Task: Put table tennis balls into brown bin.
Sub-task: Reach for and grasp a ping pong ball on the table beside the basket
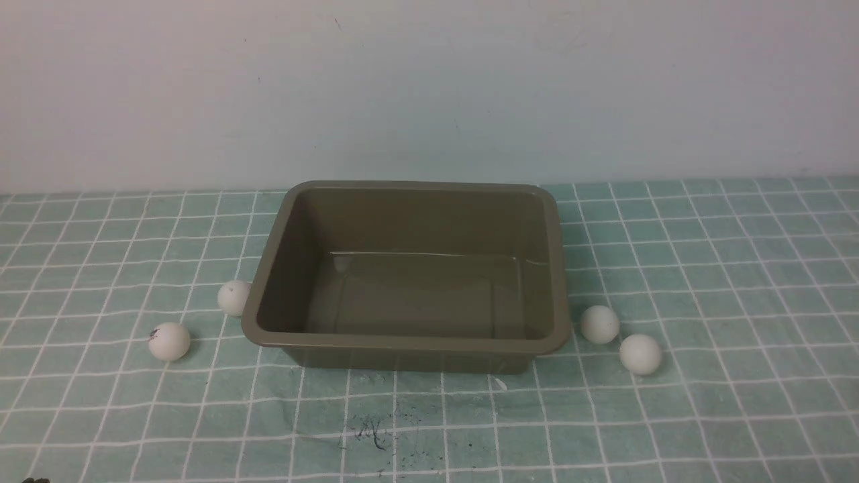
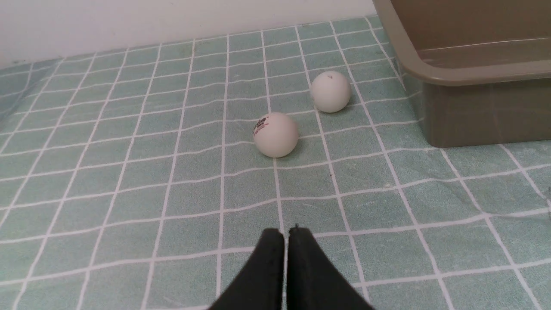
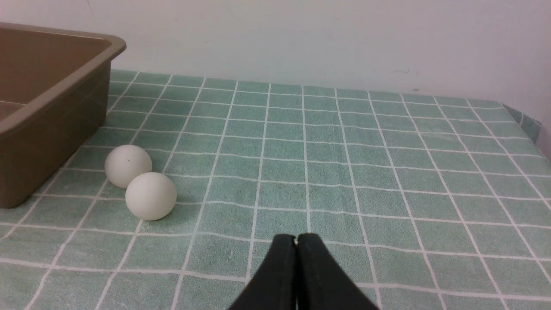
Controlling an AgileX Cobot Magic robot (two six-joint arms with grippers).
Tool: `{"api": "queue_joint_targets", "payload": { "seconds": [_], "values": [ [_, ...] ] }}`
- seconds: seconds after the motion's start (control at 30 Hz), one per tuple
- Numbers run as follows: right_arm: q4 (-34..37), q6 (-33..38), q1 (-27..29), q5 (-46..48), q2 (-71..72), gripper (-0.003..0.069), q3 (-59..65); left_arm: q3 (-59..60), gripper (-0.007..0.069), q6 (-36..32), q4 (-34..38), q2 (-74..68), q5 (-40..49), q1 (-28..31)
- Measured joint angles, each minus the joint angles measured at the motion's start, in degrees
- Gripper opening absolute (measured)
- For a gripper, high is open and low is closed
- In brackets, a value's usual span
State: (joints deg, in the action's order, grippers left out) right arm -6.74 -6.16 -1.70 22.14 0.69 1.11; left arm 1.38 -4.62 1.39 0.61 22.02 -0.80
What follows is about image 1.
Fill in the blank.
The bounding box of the olive green plastic bin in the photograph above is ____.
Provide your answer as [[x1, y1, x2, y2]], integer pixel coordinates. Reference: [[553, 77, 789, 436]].
[[240, 180, 572, 374]]

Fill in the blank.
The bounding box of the white ping-pong ball with mark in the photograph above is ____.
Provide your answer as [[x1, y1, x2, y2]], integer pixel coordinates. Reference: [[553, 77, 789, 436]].
[[148, 322, 191, 363]]

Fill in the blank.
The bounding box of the green checkered tablecloth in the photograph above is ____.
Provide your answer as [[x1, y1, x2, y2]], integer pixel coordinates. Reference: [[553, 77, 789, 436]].
[[1, 176, 858, 482]]

